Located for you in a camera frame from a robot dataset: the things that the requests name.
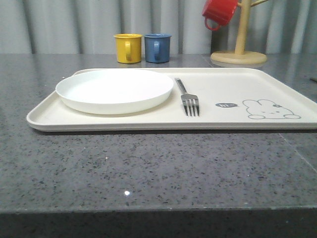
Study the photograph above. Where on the silver metal fork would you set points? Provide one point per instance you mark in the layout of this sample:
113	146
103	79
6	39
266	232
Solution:
190	102

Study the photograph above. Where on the white round plate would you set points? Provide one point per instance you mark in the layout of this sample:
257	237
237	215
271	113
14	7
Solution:
115	91

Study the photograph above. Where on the blue mug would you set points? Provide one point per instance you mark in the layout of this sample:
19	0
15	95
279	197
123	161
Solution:
157	48

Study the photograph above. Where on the yellow mug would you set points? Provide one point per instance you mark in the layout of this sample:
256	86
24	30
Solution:
128	48

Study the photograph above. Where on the beige rabbit serving tray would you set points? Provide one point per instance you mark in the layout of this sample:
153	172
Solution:
229	98

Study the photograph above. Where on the wooden mug tree stand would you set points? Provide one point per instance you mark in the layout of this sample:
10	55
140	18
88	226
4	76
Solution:
240	55

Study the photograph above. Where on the red mug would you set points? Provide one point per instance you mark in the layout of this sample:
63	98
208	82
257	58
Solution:
219	11

